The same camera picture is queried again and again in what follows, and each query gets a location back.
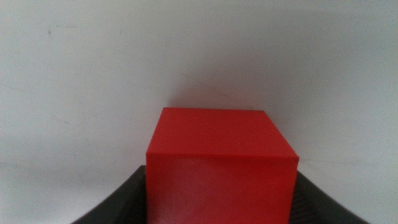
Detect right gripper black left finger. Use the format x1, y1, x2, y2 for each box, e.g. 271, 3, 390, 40
70, 164, 147, 224

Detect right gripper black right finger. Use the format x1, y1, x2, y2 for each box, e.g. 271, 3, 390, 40
293, 170, 371, 224

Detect red cube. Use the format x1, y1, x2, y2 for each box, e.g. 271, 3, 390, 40
145, 107, 300, 224

